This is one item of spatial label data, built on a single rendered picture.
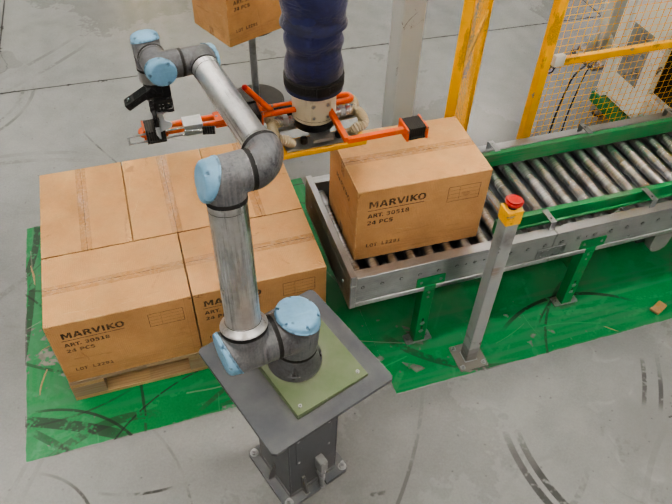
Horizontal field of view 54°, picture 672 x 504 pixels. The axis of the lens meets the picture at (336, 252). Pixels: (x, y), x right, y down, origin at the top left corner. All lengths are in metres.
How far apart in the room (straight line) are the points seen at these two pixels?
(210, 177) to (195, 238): 1.39
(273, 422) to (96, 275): 1.17
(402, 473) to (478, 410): 0.49
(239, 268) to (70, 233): 1.50
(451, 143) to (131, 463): 1.96
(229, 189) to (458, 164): 1.36
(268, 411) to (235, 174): 0.88
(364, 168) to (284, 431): 1.16
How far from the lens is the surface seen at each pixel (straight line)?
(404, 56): 3.81
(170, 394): 3.22
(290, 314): 2.09
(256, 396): 2.28
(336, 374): 2.30
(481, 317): 3.06
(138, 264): 3.02
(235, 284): 1.90
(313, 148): 2.52
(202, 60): 2.16
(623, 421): 3.39
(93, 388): 3.26
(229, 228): 1.79
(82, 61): 5.61
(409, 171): 2.78
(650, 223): 3.56
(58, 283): 3.04
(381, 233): 2.86
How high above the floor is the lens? 2.69
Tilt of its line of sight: 46 degrees down
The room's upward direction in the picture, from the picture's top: 2 degrees clockwise
